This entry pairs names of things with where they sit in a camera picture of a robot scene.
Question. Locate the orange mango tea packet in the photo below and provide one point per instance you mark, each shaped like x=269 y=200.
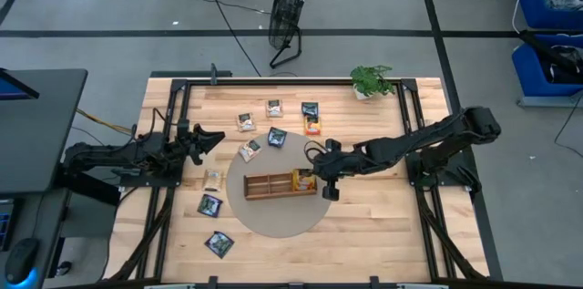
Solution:
x=312 y=126
x=304 y=182

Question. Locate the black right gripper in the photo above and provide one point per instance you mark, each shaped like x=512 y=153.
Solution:
x=330 y=166

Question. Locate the black keyboard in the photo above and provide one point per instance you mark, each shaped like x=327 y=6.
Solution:
x=4 y=230

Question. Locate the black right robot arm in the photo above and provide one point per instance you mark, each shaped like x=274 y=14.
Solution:
x=410 y=143

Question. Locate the blue storage bin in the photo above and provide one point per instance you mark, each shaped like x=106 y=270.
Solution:
x=528 y=75
x=530 y=6

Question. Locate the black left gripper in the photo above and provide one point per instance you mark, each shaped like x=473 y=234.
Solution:
x=187 y=143

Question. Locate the black computer mouse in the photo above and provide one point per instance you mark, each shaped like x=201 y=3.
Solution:
x=20 y=259

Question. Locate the black metal bar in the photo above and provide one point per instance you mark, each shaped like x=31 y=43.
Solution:
x=546 y=52

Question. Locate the grey desk foot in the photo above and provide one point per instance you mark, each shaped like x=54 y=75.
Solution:
x=546 y=100

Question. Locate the beige tea packet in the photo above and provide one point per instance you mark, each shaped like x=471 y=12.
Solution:
x=212 y=180

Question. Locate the green plant in white pot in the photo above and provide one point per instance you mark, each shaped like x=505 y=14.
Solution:
x=371 y=80

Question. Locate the round grey mat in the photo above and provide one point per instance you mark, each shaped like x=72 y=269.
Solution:
x=278 y=216

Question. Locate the black floor fan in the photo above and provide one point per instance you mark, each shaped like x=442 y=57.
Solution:
x=286 y=11

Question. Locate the wooden tea box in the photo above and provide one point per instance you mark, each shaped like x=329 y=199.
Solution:
x=268 y=184

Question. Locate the computer monitor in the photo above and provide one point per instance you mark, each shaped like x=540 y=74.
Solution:
x=13 y=88

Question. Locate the dark blackcurrant tea packet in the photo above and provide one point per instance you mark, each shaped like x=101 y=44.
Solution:
x=277 y=137
x=209 y=205
x=219 y=244
x=309 y=109

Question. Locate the black low desk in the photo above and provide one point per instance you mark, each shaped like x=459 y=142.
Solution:
x=41 y=216

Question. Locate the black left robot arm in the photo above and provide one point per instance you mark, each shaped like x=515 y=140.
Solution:
x=114 y=154

